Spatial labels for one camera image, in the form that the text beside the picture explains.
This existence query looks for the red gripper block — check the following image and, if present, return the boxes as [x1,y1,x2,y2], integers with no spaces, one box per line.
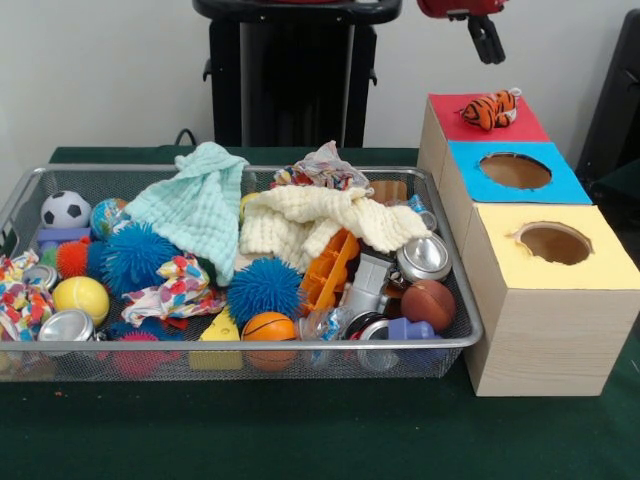
[416,0,507,65]

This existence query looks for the orange striped plush tiger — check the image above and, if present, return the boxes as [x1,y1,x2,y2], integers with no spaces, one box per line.
[453,88,523,131]

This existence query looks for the cream muslin cloth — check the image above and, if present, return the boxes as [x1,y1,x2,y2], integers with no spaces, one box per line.
[239,185,434,271]

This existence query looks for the mint knitted cloth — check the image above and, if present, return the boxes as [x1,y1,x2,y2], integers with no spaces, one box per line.
[124,141,251,287]

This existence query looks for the blue fuzzy ball with eyes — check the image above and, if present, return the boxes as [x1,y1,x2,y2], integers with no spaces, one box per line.
[102,222,184,296]

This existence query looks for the wooden box with three holes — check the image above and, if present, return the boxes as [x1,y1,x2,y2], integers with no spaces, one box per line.
[417,92,640,399]

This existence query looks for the clear mesh bin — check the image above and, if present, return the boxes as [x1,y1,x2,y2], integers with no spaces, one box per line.
[0,164,484,384]

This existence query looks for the black chair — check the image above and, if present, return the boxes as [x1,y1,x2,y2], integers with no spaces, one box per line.
[574,7,640,176]

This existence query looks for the silver drink can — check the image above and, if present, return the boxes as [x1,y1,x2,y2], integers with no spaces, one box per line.
[396,232,454,284]

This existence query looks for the brown football toy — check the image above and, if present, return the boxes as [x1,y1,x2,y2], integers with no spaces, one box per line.
[401,278,458,333]

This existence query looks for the orange plastic block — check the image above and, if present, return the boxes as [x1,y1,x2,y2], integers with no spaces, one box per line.
[299,227,361,314]

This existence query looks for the blue spiky ball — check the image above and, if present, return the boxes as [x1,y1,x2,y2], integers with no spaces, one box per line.
[225,257,306,329]

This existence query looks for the orange basketball toy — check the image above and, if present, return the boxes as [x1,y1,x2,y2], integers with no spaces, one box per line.
[241,312,300,372]

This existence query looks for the globe print ball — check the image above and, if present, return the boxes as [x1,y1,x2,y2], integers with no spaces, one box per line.
[88,198,131,240]

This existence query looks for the dark green tablecloth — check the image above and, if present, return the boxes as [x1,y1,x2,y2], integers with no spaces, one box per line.
[0,145,640,480]

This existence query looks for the black and white soccer ball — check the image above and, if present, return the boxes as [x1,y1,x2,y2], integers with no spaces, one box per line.
[39,192,93,230]

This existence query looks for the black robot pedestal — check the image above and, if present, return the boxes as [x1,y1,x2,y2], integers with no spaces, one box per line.
[192,0,404,149]

